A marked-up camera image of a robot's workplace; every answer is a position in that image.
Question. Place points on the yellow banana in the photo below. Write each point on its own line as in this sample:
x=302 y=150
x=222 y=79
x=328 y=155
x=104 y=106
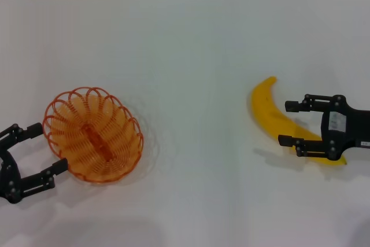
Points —
x=269 y=108

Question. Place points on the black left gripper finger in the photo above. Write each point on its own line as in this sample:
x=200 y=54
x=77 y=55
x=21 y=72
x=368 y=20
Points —
x=43 y=179
x=20 y=133

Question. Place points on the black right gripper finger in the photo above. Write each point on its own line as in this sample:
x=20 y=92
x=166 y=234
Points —
x=312 y=104
x=310 y=147

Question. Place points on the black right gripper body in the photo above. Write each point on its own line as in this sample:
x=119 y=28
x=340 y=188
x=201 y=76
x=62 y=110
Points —
x=347 y=127

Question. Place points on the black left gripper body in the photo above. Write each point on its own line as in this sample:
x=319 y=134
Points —
x=7 y=176

